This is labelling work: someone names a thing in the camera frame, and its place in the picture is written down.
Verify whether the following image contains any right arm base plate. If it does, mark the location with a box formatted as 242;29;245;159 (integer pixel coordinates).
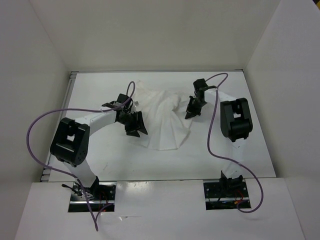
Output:
203;179;251;210

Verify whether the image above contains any white pleated skirt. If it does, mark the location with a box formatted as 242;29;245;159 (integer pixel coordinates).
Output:
130;81;192;151

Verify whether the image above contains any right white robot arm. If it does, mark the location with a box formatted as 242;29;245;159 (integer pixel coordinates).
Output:
185;78;253;197

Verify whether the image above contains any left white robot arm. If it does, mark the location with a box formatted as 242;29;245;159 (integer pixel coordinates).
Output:
50;93;148;200

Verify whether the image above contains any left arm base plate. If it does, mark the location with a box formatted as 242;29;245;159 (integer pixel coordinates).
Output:
68;182;116;213

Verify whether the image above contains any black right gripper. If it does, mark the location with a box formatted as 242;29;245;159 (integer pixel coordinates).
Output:
185;95;206;120

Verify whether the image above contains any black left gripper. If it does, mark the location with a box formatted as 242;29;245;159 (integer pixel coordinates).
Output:
117;110;148;137

